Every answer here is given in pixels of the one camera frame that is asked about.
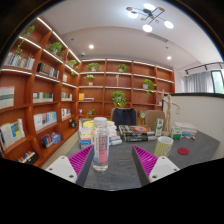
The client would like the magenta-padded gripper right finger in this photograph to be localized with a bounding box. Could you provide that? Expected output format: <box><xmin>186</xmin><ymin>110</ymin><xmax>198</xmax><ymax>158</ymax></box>
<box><xmin>130</xmin><ymin>144</ymin><xmax>181</xmax><ymax>187</ymax></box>

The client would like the dark blue chair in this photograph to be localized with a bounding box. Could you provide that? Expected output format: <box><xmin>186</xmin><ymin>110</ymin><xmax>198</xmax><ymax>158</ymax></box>
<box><xmin>110</xmin><ymin>107</ymin><xmax>138</xmax><ymax>129</ymax></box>

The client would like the grey curtain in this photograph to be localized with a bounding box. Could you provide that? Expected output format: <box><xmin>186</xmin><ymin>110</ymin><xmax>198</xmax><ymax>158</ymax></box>
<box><xmin>185</xmin><ymin>71</ymin><xmax>214</xmax><ymax>94</ymax></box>

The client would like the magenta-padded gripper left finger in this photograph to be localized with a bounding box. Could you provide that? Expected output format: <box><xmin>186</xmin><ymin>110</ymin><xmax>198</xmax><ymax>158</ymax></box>
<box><xmin>44</xmin><ymin>144</ymin><xmax>97</xmax><ymax>188</ymax></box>

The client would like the flat round red coaster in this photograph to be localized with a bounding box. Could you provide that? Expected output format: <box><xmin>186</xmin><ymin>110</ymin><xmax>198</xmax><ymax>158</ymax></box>
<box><xmin>176</xmin><ymin>147</ymin><xmax>190</xmax><ymax>156</ymax></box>

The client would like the black ceiling track rail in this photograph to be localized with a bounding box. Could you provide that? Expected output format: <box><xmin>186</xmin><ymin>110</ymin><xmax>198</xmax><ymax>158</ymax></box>
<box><xmin>184</xmin><ymin>61</ymin><xmax>224</xmax><ymax>76</ymax></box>

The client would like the clear plastic drink bottle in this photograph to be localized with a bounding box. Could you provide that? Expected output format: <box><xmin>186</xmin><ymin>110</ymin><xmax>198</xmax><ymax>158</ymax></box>
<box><xmin>91</xmin><ymin>116</ymin><xmax>110</xmax><ymax>173</ymax></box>

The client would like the orange wooden shelf unit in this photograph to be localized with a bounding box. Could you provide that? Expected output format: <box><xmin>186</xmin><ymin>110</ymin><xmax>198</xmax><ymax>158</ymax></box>
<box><xmin>0</xmin><ymin>16</ymin><xmax>176</xmax><ymax>168</ymax></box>

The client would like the green and white carton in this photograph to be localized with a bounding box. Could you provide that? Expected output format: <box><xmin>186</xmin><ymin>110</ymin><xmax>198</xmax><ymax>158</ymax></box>
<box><xmin>154</xmin><ymin>117</ymin><xmax>165</xmax><ymax>138</ymax></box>

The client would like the yellow striped white mug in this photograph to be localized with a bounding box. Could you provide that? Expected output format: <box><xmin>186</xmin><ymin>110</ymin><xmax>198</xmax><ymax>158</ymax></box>
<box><xmin>153</xmin><ymin>136</ymin><xmax>174</xmax><ymax>158</ymax></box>

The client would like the window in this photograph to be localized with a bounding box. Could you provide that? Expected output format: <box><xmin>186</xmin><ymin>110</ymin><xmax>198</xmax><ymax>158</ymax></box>
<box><xmin>211</xmin><ymin>69</ymin><xmax>224</xmax><ymax>95</ymax></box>

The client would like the branched ceiling lamp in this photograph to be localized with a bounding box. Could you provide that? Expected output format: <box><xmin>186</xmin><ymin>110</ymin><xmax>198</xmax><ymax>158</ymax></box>
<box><xmin>125</xmin><ymin>3</ymin><xmax>175</xmax><ymax>33</ymax></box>

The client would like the stack of dark books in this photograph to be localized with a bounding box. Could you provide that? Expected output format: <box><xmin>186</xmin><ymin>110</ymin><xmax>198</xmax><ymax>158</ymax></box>
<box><xmin>118</xmin><ymin>124</ymin><xmax>157</xmax><ymax>143</ymax></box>

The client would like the stack of white books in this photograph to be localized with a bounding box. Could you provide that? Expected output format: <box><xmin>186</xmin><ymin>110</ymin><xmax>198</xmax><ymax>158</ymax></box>
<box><xmin>174</xmin><ymin>121</ymin><xmax>198</xmax><ymax>137</ymax></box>

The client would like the stack of colourful books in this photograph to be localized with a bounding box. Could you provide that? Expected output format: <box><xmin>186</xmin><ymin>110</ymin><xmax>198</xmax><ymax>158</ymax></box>
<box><xmin>78</xmin><ymin>118</ymin><xmax>123</xmax><ymax>148</ymax></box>

